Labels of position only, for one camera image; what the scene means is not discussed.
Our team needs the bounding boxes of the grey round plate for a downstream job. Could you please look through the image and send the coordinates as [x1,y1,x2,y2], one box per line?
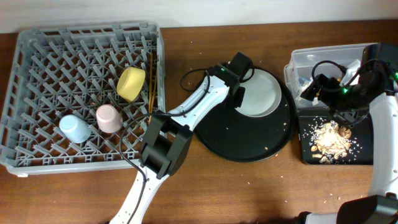
[236,68,282,118]

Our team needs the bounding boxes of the food scraps pile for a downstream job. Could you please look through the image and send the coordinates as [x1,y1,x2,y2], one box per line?
[302,119,363,165]

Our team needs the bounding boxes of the wooden chopstick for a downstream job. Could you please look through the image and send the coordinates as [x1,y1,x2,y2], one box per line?
[149,53,153,113]
[150,74,158,113]

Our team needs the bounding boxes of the yellow bowl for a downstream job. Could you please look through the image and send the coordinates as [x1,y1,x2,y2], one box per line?
[116,67,146,102]

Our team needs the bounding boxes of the pink plastic cup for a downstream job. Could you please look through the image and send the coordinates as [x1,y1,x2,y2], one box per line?
[96,105,123,133]

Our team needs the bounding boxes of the blue plastic cup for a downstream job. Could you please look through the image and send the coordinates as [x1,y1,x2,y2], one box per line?
[59,114,91,144]

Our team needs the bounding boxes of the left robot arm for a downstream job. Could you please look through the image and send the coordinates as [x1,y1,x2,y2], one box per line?
[111,63,251,224]

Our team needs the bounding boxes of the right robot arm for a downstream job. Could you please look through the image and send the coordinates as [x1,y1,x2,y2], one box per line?
[298,43,397,223]

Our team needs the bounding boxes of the clear plastic waste bin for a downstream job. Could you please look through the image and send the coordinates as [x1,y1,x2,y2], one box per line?
[284,43,369,109]

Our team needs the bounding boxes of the grey plastic dishwasher rack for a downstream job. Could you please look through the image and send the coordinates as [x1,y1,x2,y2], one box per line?
[1,22,165,177]

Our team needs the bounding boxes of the round black serving tray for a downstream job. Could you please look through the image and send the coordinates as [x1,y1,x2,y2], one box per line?
[195,67,296,162]

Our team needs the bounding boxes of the black rectangular tray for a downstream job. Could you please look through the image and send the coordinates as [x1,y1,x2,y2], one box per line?
[297,109,373,165]

